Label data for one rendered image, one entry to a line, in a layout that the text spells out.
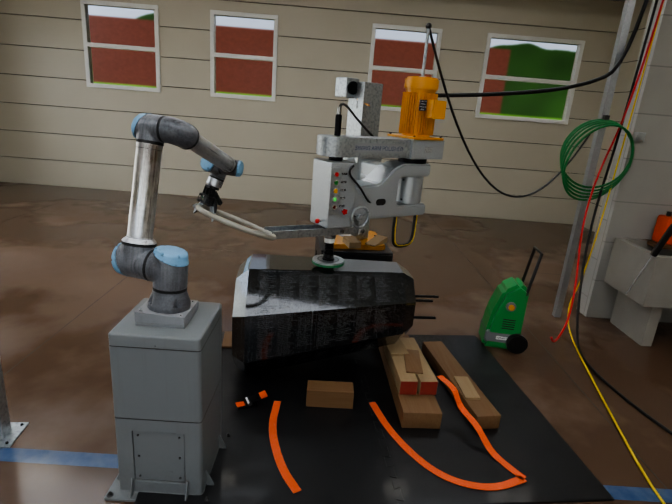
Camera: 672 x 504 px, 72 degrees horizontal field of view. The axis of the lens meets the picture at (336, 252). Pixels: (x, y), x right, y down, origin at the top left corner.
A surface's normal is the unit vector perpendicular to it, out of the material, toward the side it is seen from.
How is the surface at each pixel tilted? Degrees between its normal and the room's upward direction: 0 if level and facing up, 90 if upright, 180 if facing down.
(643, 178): 90
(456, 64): 90
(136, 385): 90
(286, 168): 90
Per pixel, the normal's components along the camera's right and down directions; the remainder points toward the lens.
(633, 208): 0.00, 0.29
